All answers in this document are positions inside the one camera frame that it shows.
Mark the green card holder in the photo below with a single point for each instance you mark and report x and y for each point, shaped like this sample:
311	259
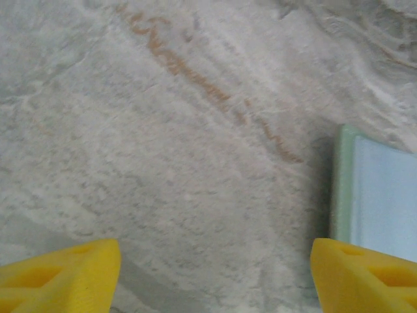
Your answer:
342	195

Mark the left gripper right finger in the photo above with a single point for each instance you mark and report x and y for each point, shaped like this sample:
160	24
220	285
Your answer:
358	283

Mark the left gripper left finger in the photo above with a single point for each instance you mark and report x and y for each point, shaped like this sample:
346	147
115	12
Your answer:
58	280

